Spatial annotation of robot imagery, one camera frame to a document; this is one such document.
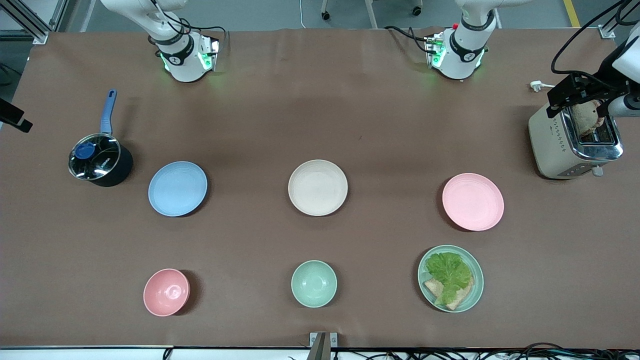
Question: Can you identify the pink bowl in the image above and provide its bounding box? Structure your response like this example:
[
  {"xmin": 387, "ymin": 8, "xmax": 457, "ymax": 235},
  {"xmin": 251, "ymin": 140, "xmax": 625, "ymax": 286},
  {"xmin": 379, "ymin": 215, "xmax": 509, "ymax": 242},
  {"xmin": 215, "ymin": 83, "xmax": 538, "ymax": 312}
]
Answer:
[{"xmin": 143, "ymin": 268, "xmax": 191, "ymax": 317}]

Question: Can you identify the black saucepan with blue handle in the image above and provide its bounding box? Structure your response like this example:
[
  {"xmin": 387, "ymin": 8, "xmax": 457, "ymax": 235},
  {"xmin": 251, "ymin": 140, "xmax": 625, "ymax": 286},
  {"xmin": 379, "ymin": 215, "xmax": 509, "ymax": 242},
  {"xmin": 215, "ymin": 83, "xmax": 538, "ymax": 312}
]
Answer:
[{"xmin": 68, "ymin": 89, "xmax": 134, "ymax": 188}]

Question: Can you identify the green bowl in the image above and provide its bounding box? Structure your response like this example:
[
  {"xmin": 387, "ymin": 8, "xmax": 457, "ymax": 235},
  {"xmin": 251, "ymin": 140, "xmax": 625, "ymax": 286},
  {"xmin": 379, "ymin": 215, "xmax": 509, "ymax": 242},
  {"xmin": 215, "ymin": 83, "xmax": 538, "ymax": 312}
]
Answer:
[{"xmin": 291, "ymin": 260, "xmax": 338, "ymax": 309}]

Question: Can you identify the blue plate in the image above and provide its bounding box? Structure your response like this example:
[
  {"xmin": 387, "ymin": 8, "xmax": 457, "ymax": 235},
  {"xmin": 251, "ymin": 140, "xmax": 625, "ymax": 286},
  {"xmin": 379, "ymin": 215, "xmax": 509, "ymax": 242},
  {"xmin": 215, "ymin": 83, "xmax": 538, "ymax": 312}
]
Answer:
[{"xmin": 148, "ymin": 161, "xmax": 208, "ymax": 218}]

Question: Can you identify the bread slice in toaster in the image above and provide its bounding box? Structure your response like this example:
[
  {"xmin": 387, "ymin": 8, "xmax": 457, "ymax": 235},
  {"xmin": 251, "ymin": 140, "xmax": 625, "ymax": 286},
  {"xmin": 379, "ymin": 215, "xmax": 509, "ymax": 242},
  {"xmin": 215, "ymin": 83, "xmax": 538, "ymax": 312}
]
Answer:
[{"xmin": 570, "ymin": 100, "xmax": 608, "ymax": 137}]

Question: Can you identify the pink plate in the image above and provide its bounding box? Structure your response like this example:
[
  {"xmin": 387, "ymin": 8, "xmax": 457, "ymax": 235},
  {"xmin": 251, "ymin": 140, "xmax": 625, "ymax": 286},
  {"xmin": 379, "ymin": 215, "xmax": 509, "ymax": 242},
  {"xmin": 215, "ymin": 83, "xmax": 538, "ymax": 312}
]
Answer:
[{"xmin": 442, "ymin": 173, "xmax": 505, "ymax": 232}]

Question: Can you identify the office chair wheel base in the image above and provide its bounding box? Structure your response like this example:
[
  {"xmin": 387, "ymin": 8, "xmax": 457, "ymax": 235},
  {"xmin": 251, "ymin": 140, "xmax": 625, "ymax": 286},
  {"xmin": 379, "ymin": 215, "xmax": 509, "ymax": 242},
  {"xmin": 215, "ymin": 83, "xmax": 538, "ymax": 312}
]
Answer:
[{"xmin": 320, "ymin": 0, "xmax": 424, "ymax": 29}]

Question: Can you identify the green lettuce leaf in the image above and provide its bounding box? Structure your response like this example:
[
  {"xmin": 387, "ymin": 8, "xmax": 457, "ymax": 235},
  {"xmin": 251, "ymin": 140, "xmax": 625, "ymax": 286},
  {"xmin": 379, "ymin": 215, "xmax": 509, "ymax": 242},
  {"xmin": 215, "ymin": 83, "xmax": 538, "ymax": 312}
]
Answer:
[{"xmin": 425, "ymin": 252, "xmax": 474, "ymax": 306}]

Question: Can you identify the beige plate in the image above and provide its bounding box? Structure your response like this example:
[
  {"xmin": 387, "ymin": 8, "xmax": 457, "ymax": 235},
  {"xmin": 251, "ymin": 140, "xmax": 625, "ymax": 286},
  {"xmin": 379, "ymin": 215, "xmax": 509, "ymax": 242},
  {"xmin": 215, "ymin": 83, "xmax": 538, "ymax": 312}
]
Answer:
[{"xmin": 288, "ymin": 159, "xmax": 349, "ymax": 217}]

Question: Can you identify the toasted bread slice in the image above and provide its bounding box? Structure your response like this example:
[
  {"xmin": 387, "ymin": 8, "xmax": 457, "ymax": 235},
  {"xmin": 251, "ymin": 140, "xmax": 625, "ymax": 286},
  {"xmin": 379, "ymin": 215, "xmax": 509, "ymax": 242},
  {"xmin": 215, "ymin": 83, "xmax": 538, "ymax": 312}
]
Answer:
[
  {"xmin": 424, "ymin": 277, "xmax": 446, "ymax": 299},
  {"xmin": 444, "ymin": 279, "xmax": 475, "ymax": 311}
]

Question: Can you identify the aluminium frame profile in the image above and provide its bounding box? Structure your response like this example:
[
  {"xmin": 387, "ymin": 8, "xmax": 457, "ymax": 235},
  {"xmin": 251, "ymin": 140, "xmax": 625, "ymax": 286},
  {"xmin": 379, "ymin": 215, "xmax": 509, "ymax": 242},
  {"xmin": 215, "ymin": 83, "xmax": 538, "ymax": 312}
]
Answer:
[
  {"xmin": 0, "ymin": 0, "xmax": 71, "ymax": 46},
  {"xmin": 597, "ymin": 0, "xmax": 640, "ymax": 40}
]

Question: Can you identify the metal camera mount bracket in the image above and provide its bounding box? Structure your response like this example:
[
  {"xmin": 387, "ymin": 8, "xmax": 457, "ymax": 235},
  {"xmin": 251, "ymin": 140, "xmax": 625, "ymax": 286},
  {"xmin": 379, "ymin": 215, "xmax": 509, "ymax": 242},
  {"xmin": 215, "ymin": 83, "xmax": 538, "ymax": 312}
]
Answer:
[{"xmin": 309, "ymin": 332, "xmax": 339, "ymax": 360}]

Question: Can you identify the green plate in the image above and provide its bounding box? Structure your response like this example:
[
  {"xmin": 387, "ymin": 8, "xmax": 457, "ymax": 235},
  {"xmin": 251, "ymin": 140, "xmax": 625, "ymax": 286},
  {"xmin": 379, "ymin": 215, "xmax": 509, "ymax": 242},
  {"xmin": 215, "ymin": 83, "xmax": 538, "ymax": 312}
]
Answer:
[{"xmin": 418, "ymin": 244, "xmax": 485, "ymax": 314}]

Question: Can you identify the brown table cover sheet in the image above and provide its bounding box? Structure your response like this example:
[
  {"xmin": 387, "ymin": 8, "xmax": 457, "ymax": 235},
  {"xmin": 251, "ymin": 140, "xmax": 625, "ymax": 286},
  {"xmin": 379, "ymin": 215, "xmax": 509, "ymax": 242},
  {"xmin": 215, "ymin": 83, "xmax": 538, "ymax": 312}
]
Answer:
[{"xmin": 0, "ymin": 27, "xmax": 640, "ymax": 350}]

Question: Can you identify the beige metal toaster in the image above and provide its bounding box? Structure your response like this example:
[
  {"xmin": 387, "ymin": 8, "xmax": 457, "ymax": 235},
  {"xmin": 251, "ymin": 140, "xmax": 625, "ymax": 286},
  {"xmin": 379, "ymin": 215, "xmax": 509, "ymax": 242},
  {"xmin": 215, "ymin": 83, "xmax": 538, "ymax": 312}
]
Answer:
[{"xmin": 528, "ymin": 102, "xmax": 625, "ymax": 180}]

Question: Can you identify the black cable bundle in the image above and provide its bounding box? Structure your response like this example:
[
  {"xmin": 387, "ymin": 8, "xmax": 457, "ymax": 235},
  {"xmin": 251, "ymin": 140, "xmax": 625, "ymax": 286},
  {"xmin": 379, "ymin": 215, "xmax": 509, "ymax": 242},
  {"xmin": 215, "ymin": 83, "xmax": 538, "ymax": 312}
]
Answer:
[{"xmin": 330, "ymin": 342, "xmax": 640, "ymax": 360}]

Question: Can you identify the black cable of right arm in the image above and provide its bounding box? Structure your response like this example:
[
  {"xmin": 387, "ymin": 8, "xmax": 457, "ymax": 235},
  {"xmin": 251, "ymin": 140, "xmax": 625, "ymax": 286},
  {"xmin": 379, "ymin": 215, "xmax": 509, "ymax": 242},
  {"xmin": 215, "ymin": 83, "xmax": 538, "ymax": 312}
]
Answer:
[{"xmin": 149, "ymin": 0, "xmax": 230, "ymax": 53}]

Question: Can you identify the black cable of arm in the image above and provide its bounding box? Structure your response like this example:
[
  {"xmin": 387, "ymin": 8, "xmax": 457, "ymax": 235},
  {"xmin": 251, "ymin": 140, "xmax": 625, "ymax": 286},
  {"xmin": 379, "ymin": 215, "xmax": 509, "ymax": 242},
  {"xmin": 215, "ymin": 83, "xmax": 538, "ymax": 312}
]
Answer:
[
  {"xmin": 550, "ymin": 0, "xmax": 640, "ymax": 77},
  {"xmin": 149, "ymin": 0, "xmax": 230, "ymax": 53}
]

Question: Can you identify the glass lid with blue knob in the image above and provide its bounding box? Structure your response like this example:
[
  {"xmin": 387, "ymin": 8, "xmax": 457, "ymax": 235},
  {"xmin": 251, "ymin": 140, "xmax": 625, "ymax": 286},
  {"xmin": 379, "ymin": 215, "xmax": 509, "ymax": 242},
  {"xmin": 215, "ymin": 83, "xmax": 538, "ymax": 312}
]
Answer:
[{"xmin": 68, "ymin": 133, "xmax": 122, "ymax": 180}]

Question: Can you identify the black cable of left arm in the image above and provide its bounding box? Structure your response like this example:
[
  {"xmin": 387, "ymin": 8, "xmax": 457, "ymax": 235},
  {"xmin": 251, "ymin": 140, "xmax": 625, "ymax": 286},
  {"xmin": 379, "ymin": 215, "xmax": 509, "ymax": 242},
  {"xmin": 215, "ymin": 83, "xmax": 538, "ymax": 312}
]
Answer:
[{"xmin": 550, "ymin": 0, "xmax": 640, "ymax": 77}]

